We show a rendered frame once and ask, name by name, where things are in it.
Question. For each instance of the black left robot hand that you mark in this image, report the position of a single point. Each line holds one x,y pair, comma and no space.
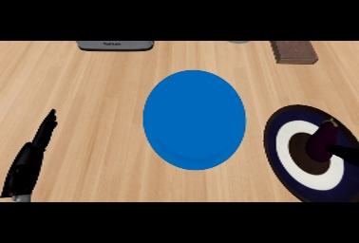
25,164

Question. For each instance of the brown rectangular block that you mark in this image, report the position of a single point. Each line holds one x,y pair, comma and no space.
293,52

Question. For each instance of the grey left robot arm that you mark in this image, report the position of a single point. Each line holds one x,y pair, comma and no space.
21,198

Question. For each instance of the purple eggplant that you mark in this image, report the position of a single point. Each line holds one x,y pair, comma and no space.
322,139

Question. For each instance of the dark blue ringed plate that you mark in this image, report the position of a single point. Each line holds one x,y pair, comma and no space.
285,152

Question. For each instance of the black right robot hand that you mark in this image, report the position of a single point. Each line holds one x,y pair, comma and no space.
343,152

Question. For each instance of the grey appliance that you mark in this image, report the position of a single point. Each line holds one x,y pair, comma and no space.
115,46

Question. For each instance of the grey round object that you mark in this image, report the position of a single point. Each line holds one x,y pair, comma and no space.
239,41

